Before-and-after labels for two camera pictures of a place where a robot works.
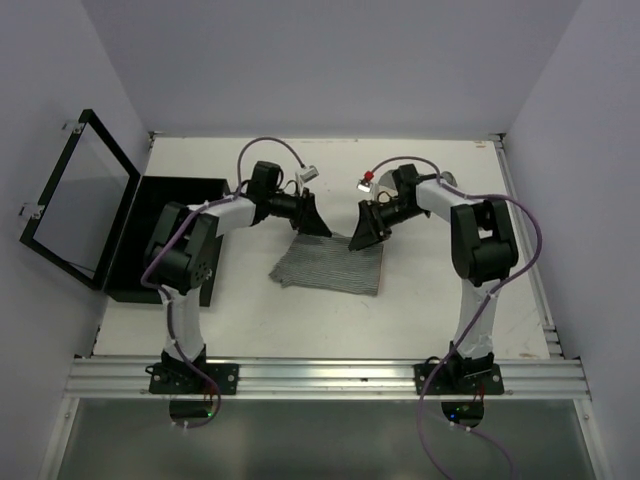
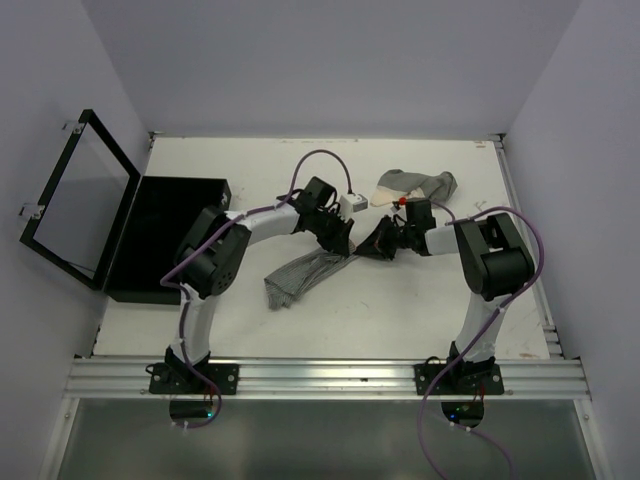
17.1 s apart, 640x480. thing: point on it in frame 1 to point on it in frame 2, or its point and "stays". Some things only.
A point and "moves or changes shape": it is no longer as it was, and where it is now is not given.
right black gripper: x=371 y=227 to x=376 y=244
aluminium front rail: x=129 y=377 stays
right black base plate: x=459 y=379 stays
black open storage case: x=97 y=216 stays
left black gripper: x=306 y=217 to x=339 y=241
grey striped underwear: x=326 y=263 moves or changes shape
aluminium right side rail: x=529 y=249 stays
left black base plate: x=182 y=379 stays
